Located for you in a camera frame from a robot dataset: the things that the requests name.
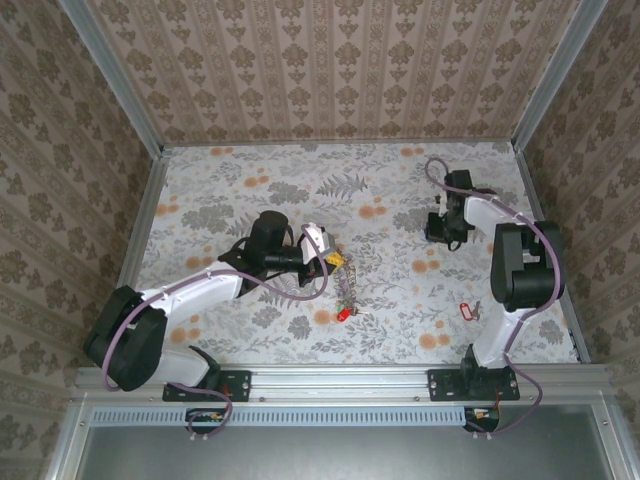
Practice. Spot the aluminium frame rail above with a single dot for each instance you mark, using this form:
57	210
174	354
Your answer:
136	250
531	180
340	144

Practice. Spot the silver key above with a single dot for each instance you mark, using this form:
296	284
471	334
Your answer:
477	312

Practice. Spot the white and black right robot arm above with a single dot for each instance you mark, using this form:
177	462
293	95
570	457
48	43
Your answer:
520	270

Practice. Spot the black electronics box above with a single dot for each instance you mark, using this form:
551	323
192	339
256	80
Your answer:
205	417
482	417

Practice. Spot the aluminium frame post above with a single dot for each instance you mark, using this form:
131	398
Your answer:
112	80
555	75

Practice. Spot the metal disc with split rings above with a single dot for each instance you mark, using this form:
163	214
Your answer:
347	280

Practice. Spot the grey metal panel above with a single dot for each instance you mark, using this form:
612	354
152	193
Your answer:
325	455

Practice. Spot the aluminium frame bar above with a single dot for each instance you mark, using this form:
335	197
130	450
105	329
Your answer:
67	445
612	440

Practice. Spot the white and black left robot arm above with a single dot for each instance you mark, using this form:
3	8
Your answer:
200	290

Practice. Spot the wide aluminium base rail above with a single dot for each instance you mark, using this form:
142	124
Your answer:
340	382

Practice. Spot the red plastic key tag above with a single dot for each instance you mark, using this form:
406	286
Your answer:
342	316
467	311

